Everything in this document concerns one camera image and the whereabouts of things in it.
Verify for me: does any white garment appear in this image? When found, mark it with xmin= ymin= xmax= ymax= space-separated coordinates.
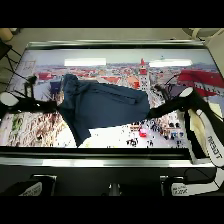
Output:
xmin=175 ymin=107 xmax=218 ymax=166

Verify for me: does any navy blue shirt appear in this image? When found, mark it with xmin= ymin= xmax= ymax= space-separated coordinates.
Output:
xmin=57 ymin=73 xmax=151 ymax=148

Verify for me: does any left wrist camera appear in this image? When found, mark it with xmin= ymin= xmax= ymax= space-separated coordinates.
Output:
xmin=23 ymin=74 xmax=39 ymax=98

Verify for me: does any black cable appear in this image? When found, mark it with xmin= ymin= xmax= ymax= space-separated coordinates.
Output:
xmin=183 ymin=167 xmax=218 ymax=186

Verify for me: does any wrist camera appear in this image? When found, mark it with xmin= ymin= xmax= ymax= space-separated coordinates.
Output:
xmin=23 ymin=74 xmax=39 ymax=98
xmin=153 ymin=83 xmax=172 ymax=100

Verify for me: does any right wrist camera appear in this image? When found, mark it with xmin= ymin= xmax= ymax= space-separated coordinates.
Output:
xmin=153 ymin=83 xmax=172 ymax=100

